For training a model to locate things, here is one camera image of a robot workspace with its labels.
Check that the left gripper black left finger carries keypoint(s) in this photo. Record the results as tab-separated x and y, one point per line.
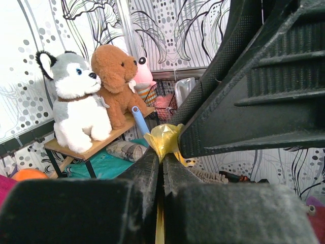
121	210

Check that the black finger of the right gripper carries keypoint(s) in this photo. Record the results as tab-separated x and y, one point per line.
273	96

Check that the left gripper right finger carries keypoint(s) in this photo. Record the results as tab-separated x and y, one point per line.
198	212

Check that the yellow trash bag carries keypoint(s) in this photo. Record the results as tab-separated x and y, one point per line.
163	139

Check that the blue floor mop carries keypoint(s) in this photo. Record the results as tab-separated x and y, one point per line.
139	119

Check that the grey patterned pillow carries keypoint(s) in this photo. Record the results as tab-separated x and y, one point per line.
126	150

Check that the silver foil pouch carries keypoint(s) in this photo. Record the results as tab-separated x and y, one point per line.
182	89

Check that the orange plush toy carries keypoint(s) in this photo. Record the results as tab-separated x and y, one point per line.
29	173

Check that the white plush dog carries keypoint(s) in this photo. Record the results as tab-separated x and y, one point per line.
80	114

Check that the magenta fabric hat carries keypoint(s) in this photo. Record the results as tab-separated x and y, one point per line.
6	184

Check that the pink plush toy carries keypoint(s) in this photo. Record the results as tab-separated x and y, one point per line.
144	79

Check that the brown teddy bear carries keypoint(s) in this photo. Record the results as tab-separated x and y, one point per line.
116	69

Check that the black wire basket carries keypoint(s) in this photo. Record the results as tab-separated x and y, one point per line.
162	98

